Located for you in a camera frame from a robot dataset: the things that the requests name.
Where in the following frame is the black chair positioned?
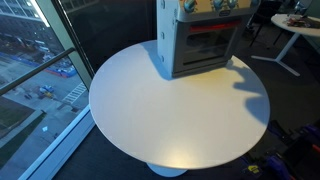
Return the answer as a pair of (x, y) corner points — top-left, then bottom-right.
(247, 0), (283, 46)

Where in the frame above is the grey toy oven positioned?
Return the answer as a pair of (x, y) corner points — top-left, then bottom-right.
(156, 0), (261, 78)

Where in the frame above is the blue knob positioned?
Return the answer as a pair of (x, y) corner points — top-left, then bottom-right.
(213, 0), (224, 10)
(251, 0), (260, 7)
(183, 0), (196, 13)
(227, 0), (238, 9)

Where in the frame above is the red oven door handle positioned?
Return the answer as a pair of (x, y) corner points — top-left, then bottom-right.
(189, 20), (241, 33)

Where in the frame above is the blue black clamp left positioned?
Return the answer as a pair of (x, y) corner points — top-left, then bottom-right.
(296, 124), (320, 154)

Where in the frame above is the round white table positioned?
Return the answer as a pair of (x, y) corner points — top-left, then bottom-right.
(89, 41), (270, 169)

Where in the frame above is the blue black clamp right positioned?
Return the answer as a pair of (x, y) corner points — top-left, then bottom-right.
(240, 153), (299, 180)

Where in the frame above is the white table pedestal foot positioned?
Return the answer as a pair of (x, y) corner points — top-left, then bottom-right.
(147, 163), (185, 177)

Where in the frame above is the window railing bar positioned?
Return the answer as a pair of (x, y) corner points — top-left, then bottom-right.
(0, 48), (76, 96)

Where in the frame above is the blue black clamp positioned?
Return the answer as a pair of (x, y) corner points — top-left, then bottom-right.
(296, 124), (320, 154)
(240, 153), (299, 180)

